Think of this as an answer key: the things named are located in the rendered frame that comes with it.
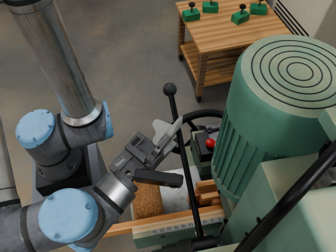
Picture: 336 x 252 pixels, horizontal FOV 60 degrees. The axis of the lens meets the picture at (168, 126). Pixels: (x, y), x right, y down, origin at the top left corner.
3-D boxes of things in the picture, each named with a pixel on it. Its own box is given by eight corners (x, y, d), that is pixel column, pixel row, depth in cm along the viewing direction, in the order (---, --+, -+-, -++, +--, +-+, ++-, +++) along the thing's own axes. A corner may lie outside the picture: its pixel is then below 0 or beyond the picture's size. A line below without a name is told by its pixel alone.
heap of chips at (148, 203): (157, 174, 94) (156, 168, 91) (165, 216, 86) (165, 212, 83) (129, 178, 93) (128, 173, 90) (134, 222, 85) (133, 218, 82)
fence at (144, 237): (329, 200, 89) (338, 193, 84) (332, 205, 88) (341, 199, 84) (134, 239, 82) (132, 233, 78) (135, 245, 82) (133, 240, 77)
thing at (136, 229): (326, 194, 90) (333, 188, 86) (329, 200, 89) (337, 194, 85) (133, 232, 84) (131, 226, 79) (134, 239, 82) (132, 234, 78)
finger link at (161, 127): (162, 104, 66) (141, 136, 69) (182, 120, 65) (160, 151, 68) (167, 104, 69) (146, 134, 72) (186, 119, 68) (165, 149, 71)
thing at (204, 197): (257, 190, 91) (262, 182, 86) (259, 194, 90) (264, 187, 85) (198, 201, 89) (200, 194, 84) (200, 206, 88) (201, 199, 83)
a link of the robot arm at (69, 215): (27, 255, 47) (54, 254, 58) (98, 231, 48) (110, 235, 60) (20, 198, 50) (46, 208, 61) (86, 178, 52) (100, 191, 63)
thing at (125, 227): (284, 196, 90) (289, 190, 87) (287, 202, 89) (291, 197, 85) (102, 231, 84) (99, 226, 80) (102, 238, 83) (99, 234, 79)
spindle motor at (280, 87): (270, 133, 72) (326, 25, 47) (302, 200, 62) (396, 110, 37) (201, 144, 70) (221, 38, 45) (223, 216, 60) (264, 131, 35)
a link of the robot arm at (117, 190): (122, 209, 63) (126, 213, 71) (137, 191, 64) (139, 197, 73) (92, 182, 64) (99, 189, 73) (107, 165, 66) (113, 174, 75)
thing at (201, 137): (229, 127, 97) (232, 117, 93) (240, 156, 91) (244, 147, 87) (191, 133, 96) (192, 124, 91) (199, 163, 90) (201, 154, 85)
